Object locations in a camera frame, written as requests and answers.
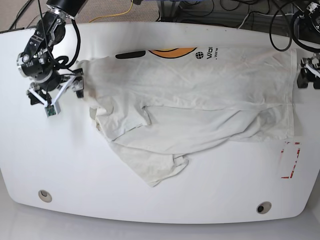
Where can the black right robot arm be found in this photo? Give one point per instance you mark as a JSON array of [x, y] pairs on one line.
[[37, 60]]

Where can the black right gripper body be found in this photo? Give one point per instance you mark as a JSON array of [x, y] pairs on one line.
[[46, 77]]

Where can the red tape rectangle marker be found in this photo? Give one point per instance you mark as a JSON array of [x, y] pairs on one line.
[[288, 159]]

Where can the white t-shirt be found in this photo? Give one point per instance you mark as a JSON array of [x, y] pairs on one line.
[[154, 110]]

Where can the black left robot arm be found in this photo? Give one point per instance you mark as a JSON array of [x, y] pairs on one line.
[[310, 17]]

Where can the left table cable grommet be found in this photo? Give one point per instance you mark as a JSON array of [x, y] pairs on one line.
[[45, 196]]

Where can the table cable grommet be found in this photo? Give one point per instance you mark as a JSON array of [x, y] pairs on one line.
[[45, 196], [264, 207]]

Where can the right table cable grommet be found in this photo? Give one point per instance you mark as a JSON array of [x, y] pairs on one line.
[[264, 207]]

